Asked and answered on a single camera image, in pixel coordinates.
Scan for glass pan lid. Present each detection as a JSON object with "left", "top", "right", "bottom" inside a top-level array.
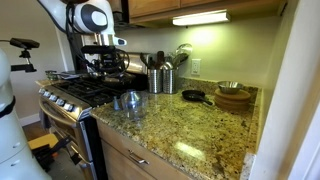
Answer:
[{"left": 101, "top": 72, "right": 136, "bottom": 86}]

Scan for stack of round wooden boards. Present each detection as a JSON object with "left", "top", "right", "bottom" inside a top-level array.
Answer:
[{"left": 213, "top": 87, "right": 252, "bottom": 112}]

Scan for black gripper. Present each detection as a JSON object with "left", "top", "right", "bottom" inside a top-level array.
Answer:
[{"left": 99, "top": 53, "right": 118, "bottom": 80}]

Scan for black camera on stand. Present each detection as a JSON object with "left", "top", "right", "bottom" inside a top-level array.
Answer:
[{"left": 0, "top": 37, "right": 41, "bottom": 74}]

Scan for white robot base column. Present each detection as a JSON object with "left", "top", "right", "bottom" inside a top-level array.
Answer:
[{"left": 0, "top": 47, "right": 53, "bottom": 180}]

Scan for steel ladle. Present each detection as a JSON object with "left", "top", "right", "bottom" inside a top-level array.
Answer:
[{"left": 172, "top": 42, "right": 194, "bottom": 68}]

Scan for dark wooden spatula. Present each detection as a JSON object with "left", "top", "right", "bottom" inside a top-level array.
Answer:
[{"left": 155, "top": 50, "right": 166, "bottom": 70}]

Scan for wooden upper cabinets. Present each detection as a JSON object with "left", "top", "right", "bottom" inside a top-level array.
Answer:
[{"left": 127, "top": 0, "right": 288, "bottom": 25}]

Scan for yellow floor object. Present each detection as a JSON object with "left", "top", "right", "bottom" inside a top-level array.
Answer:
[{"left": 27, "top": 132, "right": 60, "bottom": 151}]

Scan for metal drawer handle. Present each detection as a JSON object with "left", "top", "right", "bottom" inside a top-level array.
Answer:
[{"left": 127, "top": 150, "right": 150, "bottom": 166}]

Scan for small black bowl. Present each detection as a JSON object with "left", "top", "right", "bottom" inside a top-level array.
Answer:
[{"left": 181, "top": 89, "right": 214, "bottom": 107}]

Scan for under-cabinet light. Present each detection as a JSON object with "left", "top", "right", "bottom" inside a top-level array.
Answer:
[{"left": 171, "top": 9, "right": 232, "bottom": 27}]

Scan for perforated steel utensil holder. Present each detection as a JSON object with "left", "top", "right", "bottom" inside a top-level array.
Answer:
[
  {"left": 161, "top": 67, "right": 179, "bottom": 95},
  {"left": 147, "top": 67, "right": 164, "bottom": 95}
]

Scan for small steel bowl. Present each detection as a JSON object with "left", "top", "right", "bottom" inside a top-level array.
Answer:
[{"left": 216, "top": 80, "right": 245, "bottom": 95}]

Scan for wooden base cabinet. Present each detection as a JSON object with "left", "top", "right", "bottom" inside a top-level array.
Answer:
[{"left": 95, "top": 119, "right": 195, "bottom": 180}]

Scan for stainless gas stove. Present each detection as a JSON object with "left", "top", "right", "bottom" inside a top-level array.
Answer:
[{"left": 35, "top": 52, "right": 150, "bottom": 180}]

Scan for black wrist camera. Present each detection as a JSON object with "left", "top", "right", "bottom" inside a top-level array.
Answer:
[{"left": 80, "top": 45, "right": 117, "bottom": 55}]

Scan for white wall outlet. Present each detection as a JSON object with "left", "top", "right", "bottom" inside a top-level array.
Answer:
[{"left": 190, "top": 58, "right": 202, "bottom": 77}]

